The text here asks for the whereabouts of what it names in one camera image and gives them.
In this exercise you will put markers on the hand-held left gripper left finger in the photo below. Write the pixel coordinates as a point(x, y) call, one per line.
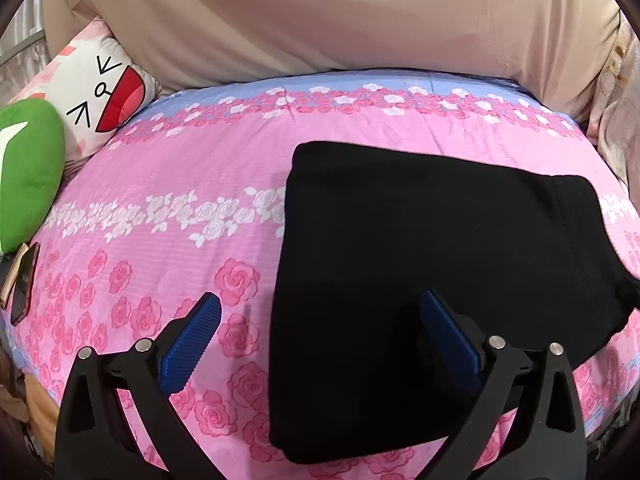
point(192, 337)

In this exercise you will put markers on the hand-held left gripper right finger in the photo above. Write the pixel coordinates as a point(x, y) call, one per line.
point(447, 335)

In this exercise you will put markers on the black pants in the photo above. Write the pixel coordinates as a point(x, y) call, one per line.
point(400, 230)

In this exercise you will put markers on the pink rose bed sheet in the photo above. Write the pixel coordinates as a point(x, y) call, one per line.
point(175, 240)

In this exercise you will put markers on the orange cloth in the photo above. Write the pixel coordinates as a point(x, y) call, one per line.
point(40, 410)

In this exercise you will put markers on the black smartphone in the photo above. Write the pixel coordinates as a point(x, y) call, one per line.
point(25, 285)

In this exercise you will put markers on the beige phone case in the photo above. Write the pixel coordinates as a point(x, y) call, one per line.
point(11, 280)

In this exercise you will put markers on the green plush toy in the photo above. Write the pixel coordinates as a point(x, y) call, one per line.
point(27, 170)

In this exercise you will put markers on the white cartoon face pillow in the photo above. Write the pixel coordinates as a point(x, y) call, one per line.
point(100, 90)

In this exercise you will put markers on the pale floral blanket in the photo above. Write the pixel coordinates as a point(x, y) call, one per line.
point(617, 110)

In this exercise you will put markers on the beige padded headboard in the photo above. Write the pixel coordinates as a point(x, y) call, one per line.
point(320, 15)

